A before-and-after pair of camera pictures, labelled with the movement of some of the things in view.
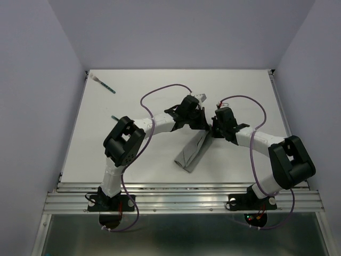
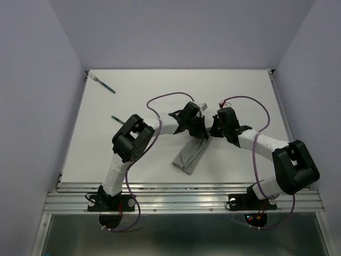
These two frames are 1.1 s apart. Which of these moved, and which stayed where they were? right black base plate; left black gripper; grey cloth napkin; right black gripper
Moved: left black gripper
Stayed: right black gripper; right black base plate; grey cloth napkin
